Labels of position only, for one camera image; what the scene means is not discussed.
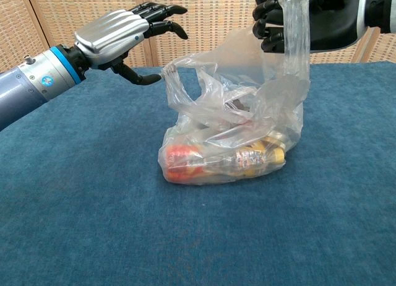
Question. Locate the orange red snack packet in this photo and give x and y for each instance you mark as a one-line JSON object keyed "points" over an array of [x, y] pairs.
{"points": [[182, 163]]}

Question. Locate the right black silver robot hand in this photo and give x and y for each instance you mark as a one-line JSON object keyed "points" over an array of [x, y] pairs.
{"points": [[334, 19]]}

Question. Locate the yellow capped drink bottle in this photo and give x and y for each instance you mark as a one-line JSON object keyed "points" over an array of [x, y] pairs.
{"points": [[247, 160]]}

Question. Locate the woven wooden folding screen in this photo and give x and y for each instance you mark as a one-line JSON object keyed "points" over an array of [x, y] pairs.
{"points": [[210, 35]]}

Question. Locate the blue carpet table cover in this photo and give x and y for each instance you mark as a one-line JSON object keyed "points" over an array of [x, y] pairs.
{"points": [[77, 190]]}

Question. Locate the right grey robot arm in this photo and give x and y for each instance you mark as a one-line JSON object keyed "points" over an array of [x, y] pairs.
{"points": [[383, 7]]}

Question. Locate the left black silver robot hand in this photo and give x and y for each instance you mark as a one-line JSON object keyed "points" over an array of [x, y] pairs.
{"points": [[111, 35]]}

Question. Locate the clear plastic shopping bag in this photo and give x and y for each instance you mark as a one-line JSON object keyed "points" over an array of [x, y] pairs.
{"points": [[278, 91]]}

